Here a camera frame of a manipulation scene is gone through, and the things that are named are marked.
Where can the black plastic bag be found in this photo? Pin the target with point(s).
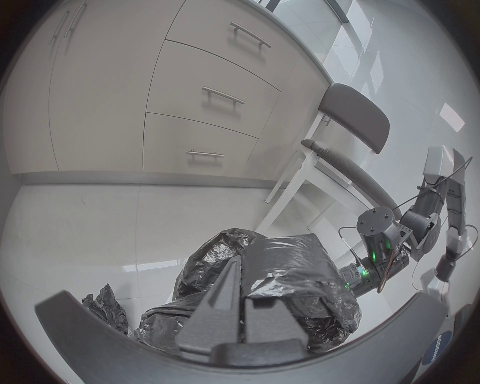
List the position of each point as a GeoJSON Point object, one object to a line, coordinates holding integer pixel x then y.
{"type": "Point", "coordinates": [292, 262]}

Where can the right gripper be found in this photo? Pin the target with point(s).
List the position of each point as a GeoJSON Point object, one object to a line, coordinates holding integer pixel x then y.
{"type": "Point", "coordinates": [369, 281]}

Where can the crumpled black plastic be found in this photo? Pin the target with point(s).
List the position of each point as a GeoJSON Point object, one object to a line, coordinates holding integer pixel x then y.
{"type": "Point", "coordinates": [107, 307]}

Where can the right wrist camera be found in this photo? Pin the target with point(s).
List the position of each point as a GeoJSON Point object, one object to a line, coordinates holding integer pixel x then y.
{"type": "Point", "coordinates": [350, 273]}

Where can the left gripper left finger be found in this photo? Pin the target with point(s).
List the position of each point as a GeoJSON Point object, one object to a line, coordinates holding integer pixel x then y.
{"type": "Point", "coordinates": [217, 318]}

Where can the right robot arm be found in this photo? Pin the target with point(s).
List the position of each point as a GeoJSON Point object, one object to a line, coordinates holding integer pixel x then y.
{"type": "Point", "coordinates": [375, 232]}

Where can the grey chair with white legs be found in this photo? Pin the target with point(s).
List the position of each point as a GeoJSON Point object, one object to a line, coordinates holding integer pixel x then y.
{"type": "Point", "coordinates": [356, 116]}

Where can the beige cabinet with drawers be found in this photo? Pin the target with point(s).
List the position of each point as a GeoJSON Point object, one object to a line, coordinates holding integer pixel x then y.
{"type": "Point", "coordinates": [112, 112]}

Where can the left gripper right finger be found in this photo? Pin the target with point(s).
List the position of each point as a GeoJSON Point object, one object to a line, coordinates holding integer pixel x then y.
{"type": "Point", "coordinates": [273, 326]}

